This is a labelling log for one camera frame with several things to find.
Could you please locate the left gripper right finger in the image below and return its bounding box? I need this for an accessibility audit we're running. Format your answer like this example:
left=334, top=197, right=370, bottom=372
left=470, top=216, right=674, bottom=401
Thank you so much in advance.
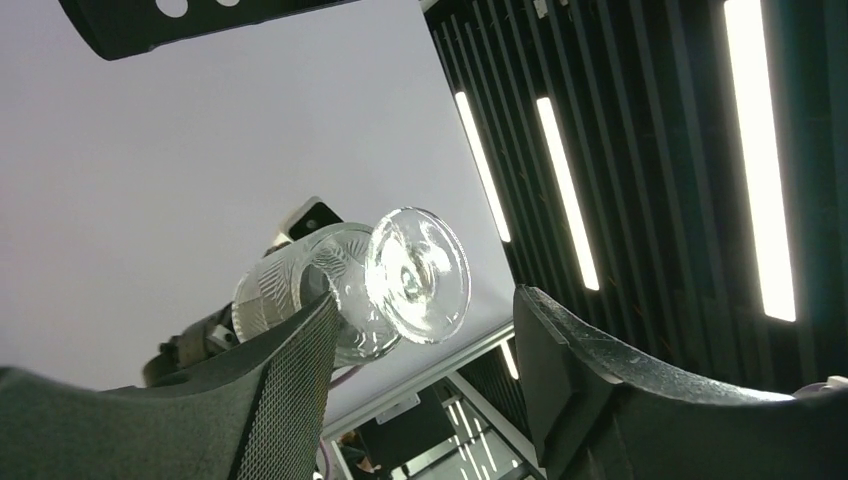
left=513, top=285, right=847, bottom=479

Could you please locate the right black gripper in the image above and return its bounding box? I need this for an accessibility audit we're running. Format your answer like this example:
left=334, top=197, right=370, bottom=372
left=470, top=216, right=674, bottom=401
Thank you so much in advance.
left=142, top=303, right=239, bottom=387

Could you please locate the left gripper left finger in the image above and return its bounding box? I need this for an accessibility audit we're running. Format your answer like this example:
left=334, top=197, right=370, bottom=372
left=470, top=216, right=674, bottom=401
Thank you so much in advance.
left=1, top=295, right=338, bottom=479

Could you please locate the clear wine glass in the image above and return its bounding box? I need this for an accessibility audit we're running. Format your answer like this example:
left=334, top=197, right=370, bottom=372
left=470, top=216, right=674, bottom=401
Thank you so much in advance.
left=231, top=207, right=471, bottom=367

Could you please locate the black music stand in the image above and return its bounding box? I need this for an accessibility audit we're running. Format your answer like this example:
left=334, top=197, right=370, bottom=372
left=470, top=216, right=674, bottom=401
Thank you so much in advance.
left=59, top=0, right=342, bottom=61

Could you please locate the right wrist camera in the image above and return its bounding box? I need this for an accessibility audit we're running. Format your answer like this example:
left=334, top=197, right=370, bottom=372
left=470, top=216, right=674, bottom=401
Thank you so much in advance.
left=272, top=196, right=343, bottom=246

